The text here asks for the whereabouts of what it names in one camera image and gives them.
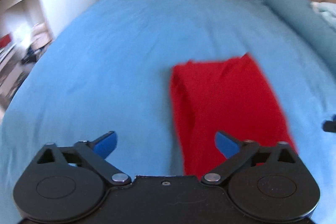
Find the long blue bolster pillow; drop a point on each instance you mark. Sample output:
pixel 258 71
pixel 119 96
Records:
pixel 304 16

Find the white shelf unit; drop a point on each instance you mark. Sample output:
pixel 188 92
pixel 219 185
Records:
pixel 18 16

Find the beige bag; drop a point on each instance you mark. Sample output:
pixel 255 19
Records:
pixel 39 35

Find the red knit sweater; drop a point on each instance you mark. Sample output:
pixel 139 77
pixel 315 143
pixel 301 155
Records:
pixel 225 103

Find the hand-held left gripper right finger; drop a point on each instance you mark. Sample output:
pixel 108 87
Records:
pixel 225 144

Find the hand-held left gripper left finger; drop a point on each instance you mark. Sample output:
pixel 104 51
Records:
pixel 106 144

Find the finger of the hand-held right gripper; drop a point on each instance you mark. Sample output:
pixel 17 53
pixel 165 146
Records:
pixel 330 126

